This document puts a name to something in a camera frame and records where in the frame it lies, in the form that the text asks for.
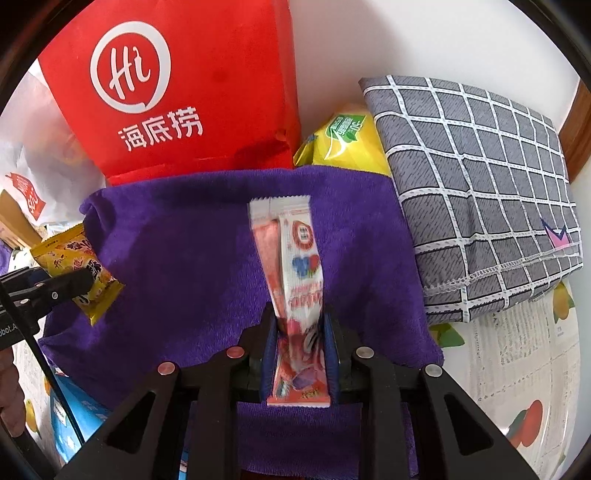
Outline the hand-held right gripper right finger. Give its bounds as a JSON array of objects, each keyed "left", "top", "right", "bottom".
[{"left": 322, "top": 313, "right": 539, "bottom": 480}]

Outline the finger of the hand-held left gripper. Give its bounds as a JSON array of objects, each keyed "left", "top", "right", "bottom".
[{"left": 0, "top": 267, "right": 94, "bottom": 324}]

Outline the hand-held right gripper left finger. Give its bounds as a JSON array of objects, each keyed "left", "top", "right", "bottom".
[{"left": 58, "top": 304, "right": 279, "bottom": 480}]

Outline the yellow snack packet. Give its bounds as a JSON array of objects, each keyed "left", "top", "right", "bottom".
[{"left": 30, "top": 223, "right": 126, "bottom": 326}]

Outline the pink white snack bar packet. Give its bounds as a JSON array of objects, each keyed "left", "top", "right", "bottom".
[{"left": 248, "top": 195, "right": 331, "bottom": 409}]

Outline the cardboard box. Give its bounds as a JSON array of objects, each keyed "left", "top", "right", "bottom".
[{"left": 0, "top": 189, "right": 42, "bottom": 250}]

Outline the blue packet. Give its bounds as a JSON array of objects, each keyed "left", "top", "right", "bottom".
[{"left": 46, "top": 373, "right": 114, "bottom": 464}]

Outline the white plastic bag red label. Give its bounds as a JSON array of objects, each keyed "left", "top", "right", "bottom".
[{"left": 0, "top": 69, "right": 109, "bottom": 232}]

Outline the purple towel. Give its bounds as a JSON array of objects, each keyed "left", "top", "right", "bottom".
[{"left": 38, "top": 165, "right": 445, "bottom": 480}]

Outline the fruit print bed sheet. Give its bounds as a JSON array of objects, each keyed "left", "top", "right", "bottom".
[{"left": 9, "top": 277, "right": 580, "bottom": 480}]

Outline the yellow green tissue pack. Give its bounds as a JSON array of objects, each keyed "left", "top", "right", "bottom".
[{"left": 294, "top": 102, "right": 392, "bottom": 177}]

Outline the grey checked cloth pouch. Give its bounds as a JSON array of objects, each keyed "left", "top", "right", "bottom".
[{"left": 359, "top": 75, "right": 583, "bottom": 326}]

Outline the red paper bag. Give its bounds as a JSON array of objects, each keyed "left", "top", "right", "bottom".
[{"left": 38, "top": 0, "right": 303, "bottom": 186}]

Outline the wooden headboard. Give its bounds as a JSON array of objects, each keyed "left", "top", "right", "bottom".
[{"left": 558, "top": 78, "right": 591, "bottom": 183}]

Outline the black cable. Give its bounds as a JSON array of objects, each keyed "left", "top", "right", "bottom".
[{"left": 0, "top": 281, "right": 90, "bottom": 450}]

